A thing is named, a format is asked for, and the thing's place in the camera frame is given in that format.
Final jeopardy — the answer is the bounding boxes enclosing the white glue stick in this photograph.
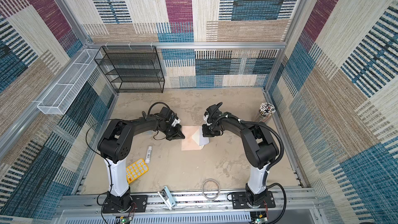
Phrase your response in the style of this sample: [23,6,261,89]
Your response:
[145,146,153,164]

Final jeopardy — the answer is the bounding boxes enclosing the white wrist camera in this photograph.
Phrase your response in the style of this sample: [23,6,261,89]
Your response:
[203,114,211,126]
[171,116,181,127]

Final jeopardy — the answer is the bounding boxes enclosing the coiled white cable ring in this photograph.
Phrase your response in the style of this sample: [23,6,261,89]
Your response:
[201,178,221,201]

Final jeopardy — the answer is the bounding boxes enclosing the yellow calculator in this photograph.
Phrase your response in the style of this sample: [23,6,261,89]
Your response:
[126,158,149,184]

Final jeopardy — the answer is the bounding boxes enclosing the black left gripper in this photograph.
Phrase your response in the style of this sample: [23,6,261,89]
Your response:
[160,124,186,141]

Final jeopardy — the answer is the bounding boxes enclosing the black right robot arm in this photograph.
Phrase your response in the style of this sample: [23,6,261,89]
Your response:
[202,102,285,207]

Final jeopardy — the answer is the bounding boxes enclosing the white letter with green border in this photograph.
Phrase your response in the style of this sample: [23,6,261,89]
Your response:
[199,134,209,146]

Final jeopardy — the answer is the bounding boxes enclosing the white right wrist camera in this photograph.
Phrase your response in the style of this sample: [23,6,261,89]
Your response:
[203,114,211,126]

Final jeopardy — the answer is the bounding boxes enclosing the cup of pencils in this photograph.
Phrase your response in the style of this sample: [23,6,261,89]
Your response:
[255,103,276,122]

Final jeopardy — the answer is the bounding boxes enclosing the white wire mesh basket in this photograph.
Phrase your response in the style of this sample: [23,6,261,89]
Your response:
[37,49,98,115]

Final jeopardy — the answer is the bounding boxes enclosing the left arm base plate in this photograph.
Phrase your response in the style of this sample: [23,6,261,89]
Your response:
[102,195,148,214]

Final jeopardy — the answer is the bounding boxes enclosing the black wire shelf rack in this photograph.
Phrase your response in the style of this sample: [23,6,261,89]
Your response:
[94,46,165,93]

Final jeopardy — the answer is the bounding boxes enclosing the light blue stapler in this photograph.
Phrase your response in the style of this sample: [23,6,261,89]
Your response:
[158,186,176,211]

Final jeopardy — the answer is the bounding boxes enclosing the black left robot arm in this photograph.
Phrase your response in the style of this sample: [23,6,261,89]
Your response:
[97,103,185,213]

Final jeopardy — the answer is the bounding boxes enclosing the pink envelope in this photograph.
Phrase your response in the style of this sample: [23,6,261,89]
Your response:
[181,126,205,151]

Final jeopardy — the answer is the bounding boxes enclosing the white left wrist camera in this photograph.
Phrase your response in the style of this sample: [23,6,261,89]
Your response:
[171,116,181,127]

